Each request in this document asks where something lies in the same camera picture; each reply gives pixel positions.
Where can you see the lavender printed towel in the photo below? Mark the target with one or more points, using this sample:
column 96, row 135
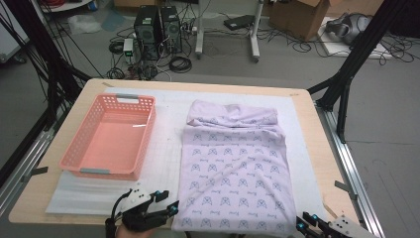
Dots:
column 231, row 172

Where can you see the clear plastic bag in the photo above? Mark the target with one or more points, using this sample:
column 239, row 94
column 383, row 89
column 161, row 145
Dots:
column 82, row 23

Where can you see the flat brown cardboard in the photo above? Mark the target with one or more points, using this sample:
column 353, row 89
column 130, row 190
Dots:
column 132, row 2

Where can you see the flat black device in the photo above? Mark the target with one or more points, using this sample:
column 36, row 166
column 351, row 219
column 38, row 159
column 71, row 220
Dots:
column 239, row 22

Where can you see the brown cardboard box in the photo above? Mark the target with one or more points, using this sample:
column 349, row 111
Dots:
column 297, row 20

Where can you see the grey padded headset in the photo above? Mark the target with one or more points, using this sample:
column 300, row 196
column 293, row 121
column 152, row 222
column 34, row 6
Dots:
column 346, row 28

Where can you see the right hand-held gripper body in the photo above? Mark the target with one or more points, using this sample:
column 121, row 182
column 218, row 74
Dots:
column 346, row 229

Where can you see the white grid mat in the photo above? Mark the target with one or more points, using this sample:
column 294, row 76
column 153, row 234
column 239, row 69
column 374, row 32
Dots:
column 165, row 158

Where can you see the person's left hand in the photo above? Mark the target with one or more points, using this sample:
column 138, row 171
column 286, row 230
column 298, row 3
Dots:
column 135, row 234

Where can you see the small white box device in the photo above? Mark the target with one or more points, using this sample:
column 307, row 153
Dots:
column 128, row 46

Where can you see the black computer tower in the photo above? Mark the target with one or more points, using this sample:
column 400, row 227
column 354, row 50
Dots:
column 147, row 33
column 171, row 29

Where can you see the pink plastic basket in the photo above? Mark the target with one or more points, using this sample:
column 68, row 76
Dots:
column 109, row 145

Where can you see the grey rail clamp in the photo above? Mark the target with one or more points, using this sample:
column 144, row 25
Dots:
column 343, row 186
column 38, row 171

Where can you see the white cabinet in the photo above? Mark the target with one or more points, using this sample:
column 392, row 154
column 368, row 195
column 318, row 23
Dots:
column 8, row 43

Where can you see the white metal stand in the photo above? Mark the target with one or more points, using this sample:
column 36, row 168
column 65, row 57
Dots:
column 255, row 36

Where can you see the thin wooden stick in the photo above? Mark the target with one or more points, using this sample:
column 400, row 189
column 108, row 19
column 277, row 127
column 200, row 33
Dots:
column 330, row 211

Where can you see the white round table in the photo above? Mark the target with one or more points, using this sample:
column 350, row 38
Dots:
column 66, row 6

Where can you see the black frame strut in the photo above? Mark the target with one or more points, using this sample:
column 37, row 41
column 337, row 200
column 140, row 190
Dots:
column 356, row 53
column 43, row 56

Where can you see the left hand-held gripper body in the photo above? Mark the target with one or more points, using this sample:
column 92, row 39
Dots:
column 138, row 218

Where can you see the aluminium rail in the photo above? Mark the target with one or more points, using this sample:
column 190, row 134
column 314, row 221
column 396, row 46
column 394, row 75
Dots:
column 343, row 155
column 23, row 165

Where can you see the white floor board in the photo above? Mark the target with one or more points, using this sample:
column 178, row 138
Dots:
column 333, row 48

